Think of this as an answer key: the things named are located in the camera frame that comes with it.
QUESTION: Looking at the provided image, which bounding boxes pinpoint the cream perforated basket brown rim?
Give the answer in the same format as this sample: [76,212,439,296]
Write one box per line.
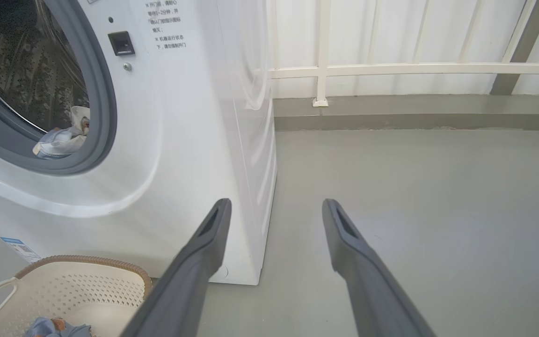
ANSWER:
[0,255,153,337]

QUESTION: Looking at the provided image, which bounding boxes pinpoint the white front-load washing machine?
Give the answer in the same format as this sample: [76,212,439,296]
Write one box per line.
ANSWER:
[0,0,278,286]

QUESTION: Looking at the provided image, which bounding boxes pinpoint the white metal railing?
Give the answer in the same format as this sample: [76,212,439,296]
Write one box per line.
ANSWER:
[268,0,539,108]

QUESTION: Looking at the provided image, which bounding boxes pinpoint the blue garment cream lining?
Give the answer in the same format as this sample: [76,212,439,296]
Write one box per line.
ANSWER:
[32,106,91,160]

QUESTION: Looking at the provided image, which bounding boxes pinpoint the grey metal post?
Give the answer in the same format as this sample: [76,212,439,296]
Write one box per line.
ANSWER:
[490,0,539,95]

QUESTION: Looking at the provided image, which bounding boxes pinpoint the blue garment orange print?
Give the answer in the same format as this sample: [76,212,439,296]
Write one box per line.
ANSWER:
[23,317,93,337]

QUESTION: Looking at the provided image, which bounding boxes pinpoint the black door lock slot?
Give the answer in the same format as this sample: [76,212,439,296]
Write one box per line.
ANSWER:
[108,31,135,57]

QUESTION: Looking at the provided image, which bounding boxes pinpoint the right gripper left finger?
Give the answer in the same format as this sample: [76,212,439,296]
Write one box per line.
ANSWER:
[120,198,233,337]

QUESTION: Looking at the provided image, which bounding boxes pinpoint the blue energy label sticker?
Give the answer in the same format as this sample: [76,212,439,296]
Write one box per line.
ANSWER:
[0,236,42,264]

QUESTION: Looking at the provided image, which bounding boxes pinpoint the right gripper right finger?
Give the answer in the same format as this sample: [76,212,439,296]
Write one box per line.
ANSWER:
[322,198,437,337]

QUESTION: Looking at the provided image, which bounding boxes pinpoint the stainless steel washing machine drum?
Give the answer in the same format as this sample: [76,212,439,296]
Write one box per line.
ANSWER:
[0,0,90,136]

